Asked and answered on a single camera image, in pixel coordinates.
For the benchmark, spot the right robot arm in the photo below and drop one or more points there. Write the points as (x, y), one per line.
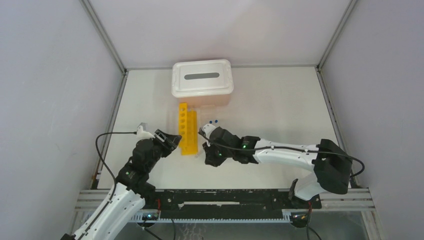
(329, 166)

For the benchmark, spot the yellow test tube rack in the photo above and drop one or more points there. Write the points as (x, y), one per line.
(187, 129)

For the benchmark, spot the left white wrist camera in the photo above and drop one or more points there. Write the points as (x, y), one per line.
(144, 130)

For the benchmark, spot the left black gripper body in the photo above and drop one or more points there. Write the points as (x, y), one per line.
(158, 154)

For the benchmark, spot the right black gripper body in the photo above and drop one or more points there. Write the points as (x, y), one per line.
(217, 155)

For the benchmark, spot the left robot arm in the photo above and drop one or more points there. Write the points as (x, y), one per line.
(130, 190)

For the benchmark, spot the pink plastic storage bin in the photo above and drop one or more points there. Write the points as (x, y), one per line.
(206, 100)

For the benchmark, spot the translucent white bin lid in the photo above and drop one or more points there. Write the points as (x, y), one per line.
(202, 78)

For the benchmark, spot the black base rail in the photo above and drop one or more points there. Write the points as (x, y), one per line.
(221, 205)

